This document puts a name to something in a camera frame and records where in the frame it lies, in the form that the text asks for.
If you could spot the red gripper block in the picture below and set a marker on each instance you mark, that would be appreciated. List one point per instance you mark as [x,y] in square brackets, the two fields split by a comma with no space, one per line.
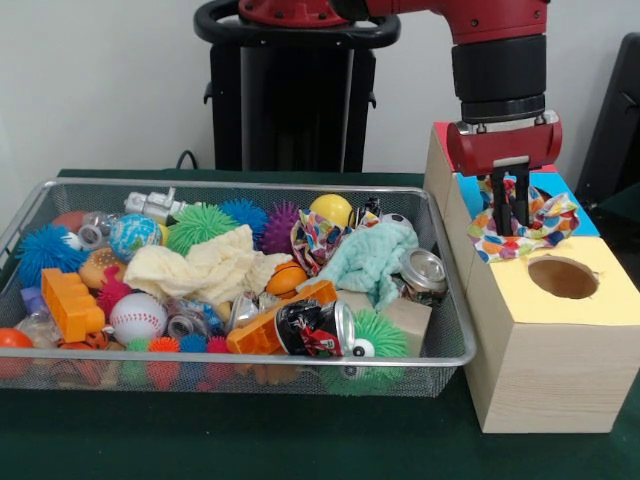
[505,147]

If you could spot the colourful patterned cloth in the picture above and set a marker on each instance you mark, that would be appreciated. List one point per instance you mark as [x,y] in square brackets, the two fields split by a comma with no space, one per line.
[505,247]
[320,235]

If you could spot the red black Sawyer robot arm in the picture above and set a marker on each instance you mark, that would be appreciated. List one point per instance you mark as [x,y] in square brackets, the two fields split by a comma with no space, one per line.
[500,75]

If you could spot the shallow mesh bin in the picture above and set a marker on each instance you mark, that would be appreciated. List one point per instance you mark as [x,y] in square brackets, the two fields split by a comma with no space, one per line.
[445,320]

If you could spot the wooden box with three holes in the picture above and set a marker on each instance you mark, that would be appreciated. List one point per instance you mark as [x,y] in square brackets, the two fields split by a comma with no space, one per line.
[550,380]

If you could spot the crushed silver can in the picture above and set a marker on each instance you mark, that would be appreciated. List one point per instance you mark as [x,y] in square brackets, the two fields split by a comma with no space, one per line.
[425,272]

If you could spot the dark green table cloth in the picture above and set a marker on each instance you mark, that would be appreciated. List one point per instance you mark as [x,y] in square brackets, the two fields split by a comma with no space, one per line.
[250,440]
[622,215]

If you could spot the black upright panel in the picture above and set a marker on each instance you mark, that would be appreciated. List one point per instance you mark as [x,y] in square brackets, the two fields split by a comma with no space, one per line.
[615,125]

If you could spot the mint green waffle cloth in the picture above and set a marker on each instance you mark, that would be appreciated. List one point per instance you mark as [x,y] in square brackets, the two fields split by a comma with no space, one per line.
[370,255]

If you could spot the yellow ball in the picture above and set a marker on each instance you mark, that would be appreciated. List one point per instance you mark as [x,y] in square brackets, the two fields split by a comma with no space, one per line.
[332,207]

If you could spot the green fuzzy ball with eyes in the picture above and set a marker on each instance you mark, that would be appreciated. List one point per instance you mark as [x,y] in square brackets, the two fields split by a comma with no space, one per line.
[385,335]

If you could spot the crushed black red can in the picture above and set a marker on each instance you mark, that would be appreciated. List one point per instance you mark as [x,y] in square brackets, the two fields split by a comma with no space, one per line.
[310,327]

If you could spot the orange toy brick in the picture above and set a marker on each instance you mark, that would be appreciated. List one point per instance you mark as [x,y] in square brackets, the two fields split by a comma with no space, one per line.
[255,335]
[70,305]

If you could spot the cream waffle cloth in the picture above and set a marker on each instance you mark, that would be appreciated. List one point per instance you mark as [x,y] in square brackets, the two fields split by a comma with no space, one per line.
[215,270]

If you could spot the blue globe ball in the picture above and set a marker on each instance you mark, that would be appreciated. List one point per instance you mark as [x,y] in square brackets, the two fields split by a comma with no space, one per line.
[135,237]

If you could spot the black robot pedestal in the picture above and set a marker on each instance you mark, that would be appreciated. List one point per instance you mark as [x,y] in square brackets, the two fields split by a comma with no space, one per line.
[295,100]

